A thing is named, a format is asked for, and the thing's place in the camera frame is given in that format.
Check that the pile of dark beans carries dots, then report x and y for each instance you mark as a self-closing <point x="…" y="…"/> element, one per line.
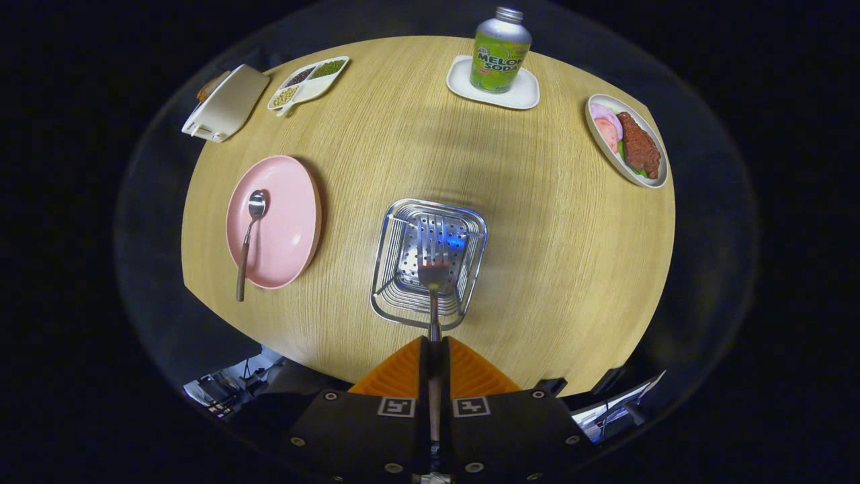
<point x="300" y="76"/>

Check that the green lettuce leaf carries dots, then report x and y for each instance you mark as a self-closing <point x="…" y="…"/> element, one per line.
<point x="635" y="171"/>

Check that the white flat device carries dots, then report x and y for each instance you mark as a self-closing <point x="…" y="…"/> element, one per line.
<point x="605" y="411"/>

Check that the white divided dish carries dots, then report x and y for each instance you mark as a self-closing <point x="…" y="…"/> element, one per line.
<point x="316" y="86"/>

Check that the brown meat steak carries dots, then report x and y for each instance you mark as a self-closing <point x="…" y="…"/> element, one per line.
<point x="639" y="146"/>

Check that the green label metal bottle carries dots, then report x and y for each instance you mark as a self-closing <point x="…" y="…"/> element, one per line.
<point x="498" y="57"/>

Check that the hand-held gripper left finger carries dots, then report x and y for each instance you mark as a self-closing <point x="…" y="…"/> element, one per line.
<point x="363" y="430"/>

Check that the white oval plate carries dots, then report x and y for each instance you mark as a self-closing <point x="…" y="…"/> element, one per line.
<point x="608" y="151"/>

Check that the pile of yellow soybeans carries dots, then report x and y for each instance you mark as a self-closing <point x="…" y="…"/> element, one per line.
<point x="284" y="96"/>

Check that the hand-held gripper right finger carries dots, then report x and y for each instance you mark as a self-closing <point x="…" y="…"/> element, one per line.
<point x="510" y="430"/>

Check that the white toaster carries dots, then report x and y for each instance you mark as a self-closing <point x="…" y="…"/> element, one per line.
<point x="228" y="104"/>

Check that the pile of green beans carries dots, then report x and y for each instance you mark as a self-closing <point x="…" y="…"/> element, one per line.
<point x="328" y="68"/>

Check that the black table bracket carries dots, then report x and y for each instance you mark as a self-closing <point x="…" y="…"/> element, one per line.
<point x="552" y="386"/>
<point x="608" y="380"/>

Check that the pink plate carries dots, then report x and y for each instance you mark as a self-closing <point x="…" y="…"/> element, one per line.
<point x="285" y="222"/>

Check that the pink ham slices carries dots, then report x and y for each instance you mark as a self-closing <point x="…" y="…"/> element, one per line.
<point x="607" y="128"/>

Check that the toast slice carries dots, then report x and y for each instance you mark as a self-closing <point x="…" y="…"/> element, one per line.
<point x="211" y="85"/>

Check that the white square coaster tray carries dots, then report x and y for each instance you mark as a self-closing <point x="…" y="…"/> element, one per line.
<point x="527" y="91"/>

